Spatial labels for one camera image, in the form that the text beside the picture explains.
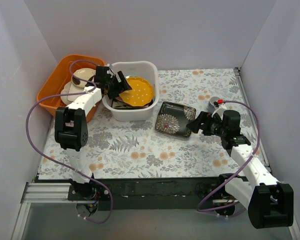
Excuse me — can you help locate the black square patterned plate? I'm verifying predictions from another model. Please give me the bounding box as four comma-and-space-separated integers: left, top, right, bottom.
154, 101, 197, 138

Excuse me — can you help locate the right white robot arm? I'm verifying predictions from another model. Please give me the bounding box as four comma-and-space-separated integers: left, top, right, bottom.
187, 110, 294, 229

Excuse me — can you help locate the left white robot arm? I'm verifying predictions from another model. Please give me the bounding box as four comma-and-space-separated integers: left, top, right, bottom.
54, 65, 132, 200

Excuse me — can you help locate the white scalloped plate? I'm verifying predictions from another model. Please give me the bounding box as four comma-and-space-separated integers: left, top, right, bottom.
60, 82, 73, 105

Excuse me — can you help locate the square floral ceramic plate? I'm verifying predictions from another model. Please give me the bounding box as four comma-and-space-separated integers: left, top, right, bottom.
110, 99, 153, 110

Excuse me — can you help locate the orange plastic bin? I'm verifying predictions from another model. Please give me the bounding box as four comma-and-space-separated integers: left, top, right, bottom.
36, 54, 106, 122

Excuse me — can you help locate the beige round plate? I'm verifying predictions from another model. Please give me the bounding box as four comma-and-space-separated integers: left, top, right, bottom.
71, 68, 96, 89

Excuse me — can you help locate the grey mug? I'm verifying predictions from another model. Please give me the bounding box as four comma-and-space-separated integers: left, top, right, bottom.
207, 96, 220, 114

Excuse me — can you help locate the white plastic bin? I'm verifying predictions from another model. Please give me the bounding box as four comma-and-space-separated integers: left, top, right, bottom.
102, 61, 160, 122

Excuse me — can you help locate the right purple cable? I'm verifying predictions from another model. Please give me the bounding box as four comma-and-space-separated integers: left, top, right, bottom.
196, 99, 262, 218

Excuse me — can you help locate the white square plate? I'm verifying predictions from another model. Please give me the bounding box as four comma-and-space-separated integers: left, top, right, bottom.
67, 84, 84, 102

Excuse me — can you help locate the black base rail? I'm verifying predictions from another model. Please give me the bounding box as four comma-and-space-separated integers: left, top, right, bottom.
67, 177, 241, 212

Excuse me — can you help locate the yellow plate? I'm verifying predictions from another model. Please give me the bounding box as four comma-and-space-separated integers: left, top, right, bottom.
119, 76, 155, 106

